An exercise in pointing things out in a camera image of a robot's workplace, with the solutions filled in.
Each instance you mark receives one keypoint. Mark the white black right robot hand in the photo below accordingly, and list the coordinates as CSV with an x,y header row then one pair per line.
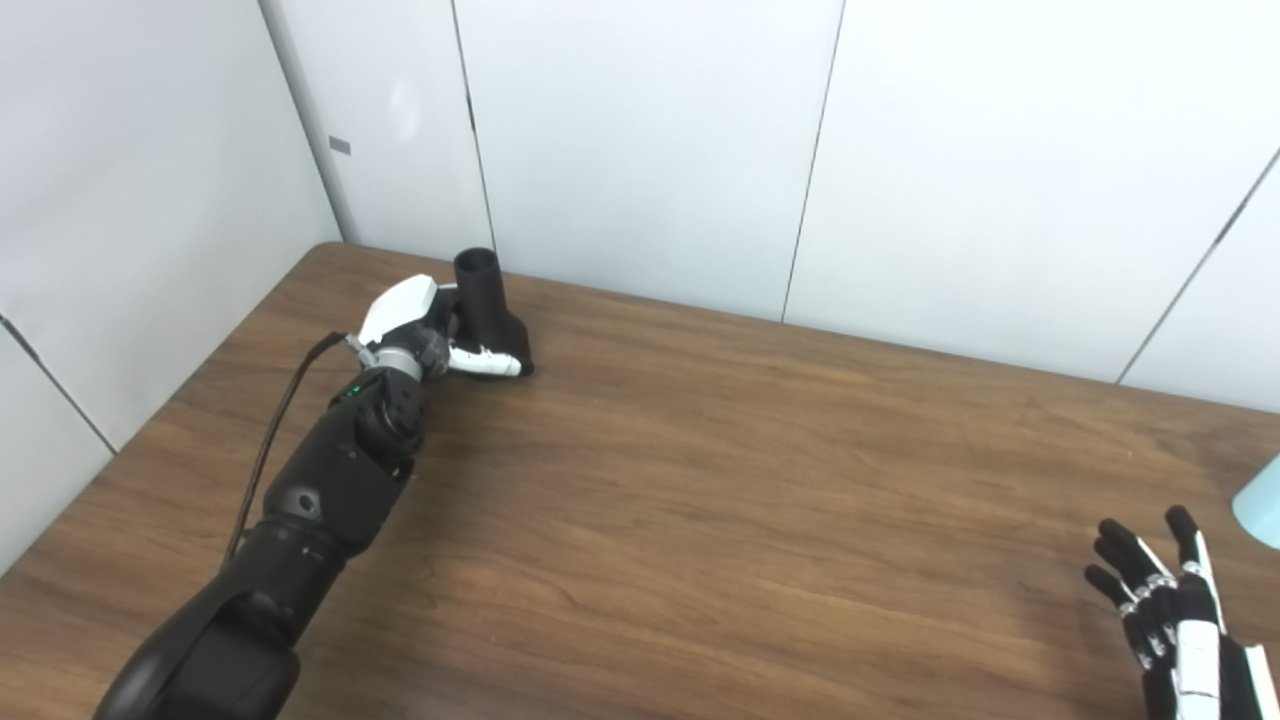
x,y
1195,650

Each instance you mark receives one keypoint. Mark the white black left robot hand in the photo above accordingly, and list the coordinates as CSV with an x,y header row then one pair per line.
x,y
400,305

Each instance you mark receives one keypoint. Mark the black flared nozzle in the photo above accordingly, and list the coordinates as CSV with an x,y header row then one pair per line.
x,y
490,310

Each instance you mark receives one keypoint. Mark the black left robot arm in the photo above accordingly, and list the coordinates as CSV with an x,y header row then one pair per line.
x,y
320,490

